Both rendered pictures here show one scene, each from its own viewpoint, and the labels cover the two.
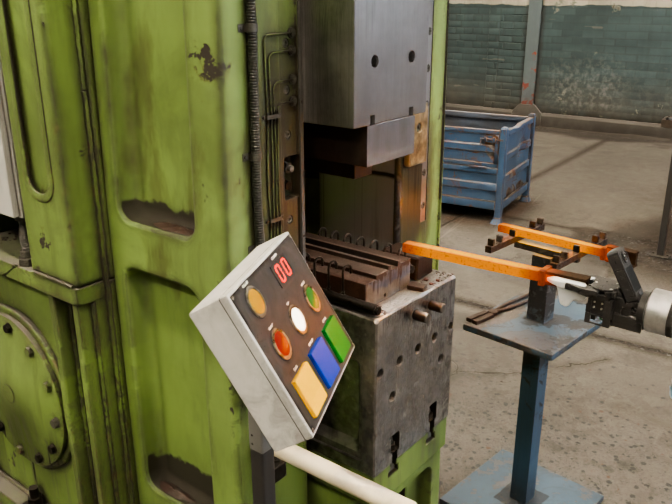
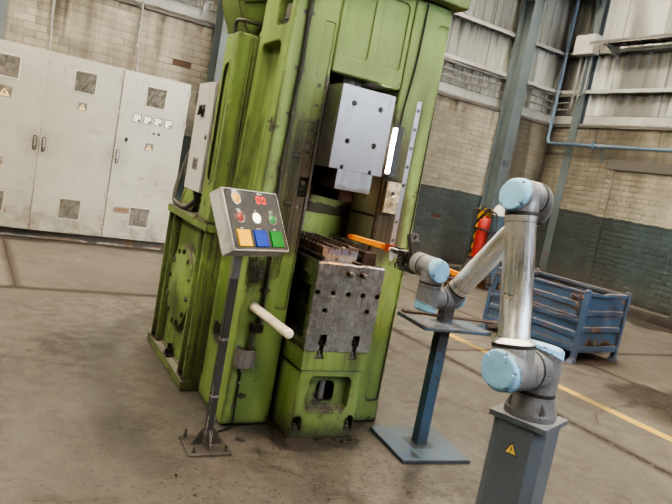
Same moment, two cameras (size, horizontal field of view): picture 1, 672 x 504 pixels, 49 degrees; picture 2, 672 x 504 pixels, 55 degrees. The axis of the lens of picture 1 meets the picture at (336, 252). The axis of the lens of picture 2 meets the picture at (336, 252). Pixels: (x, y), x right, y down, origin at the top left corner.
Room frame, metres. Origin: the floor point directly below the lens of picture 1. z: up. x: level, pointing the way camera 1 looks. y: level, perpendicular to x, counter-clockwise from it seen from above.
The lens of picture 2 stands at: (-1.18, -1.36, 1.33)
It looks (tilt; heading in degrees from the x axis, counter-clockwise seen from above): 7 degrees down; 23
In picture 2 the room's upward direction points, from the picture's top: 11 degrees clockwise
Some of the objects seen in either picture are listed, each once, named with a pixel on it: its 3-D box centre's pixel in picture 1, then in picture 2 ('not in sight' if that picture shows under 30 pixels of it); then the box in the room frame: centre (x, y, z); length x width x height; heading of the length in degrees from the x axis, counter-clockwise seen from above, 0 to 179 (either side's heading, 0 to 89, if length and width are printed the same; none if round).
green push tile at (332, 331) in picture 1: (334, 339); (276, 239); (1.31, 0.00, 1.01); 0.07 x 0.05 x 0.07; 167
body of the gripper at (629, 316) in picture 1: (617, 304); (409, 261); (1.41, -0.59, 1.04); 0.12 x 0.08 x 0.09; 52
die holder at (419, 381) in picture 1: (334, 343); (321, 295); (1.91, 0.01, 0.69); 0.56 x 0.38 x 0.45; 52
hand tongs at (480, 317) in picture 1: (530, 296); (453, 317); (2.24, -0.64, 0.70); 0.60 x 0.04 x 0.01; 130
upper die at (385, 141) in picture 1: (323, 130); (334, 178); (1.86, 0.03, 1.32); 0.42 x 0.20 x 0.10; 52
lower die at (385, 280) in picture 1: (324, 263); (321, 245); (1.86, 0.03, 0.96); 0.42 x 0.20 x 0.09; 52
